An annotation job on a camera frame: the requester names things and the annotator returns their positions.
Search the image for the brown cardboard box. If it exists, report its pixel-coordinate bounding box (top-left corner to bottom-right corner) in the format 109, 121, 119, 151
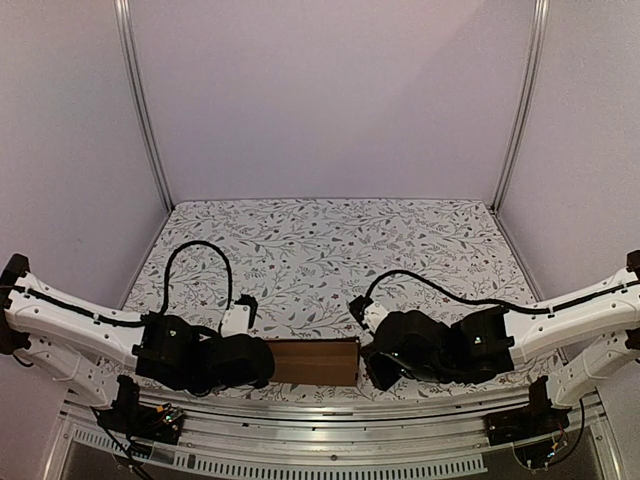
267, 338, 360, 387

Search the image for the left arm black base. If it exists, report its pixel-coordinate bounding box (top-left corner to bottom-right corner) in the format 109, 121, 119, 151
97, 375, 185, 445

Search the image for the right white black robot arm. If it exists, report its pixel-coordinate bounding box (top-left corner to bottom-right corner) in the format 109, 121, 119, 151
349, 251, 639, 436

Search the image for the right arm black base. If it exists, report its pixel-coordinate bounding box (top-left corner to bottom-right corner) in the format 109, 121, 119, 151
483, 375, 571, 446

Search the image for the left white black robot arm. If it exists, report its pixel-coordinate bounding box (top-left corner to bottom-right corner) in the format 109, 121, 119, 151
1, 253, 275, 434

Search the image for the floral patterned table mat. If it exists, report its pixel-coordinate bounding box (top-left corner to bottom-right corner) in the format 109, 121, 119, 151
97, 198, 569, 404

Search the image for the aluminium front rail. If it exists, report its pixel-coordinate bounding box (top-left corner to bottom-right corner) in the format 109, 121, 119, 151
57, 387, 609, 476

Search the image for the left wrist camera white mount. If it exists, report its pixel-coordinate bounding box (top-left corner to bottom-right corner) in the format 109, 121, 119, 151
218, 294, 258, 337

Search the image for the left aluminium frame post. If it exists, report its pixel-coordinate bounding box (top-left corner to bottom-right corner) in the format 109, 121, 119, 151
114, 0, 175, 213

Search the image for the aluminium frame post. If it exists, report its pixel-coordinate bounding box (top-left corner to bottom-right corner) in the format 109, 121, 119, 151
490, 0, 550, 217
114, 0, 175, 213

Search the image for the right aluminium frame post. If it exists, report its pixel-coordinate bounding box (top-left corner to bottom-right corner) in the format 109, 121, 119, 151
490, 0, 550, 217

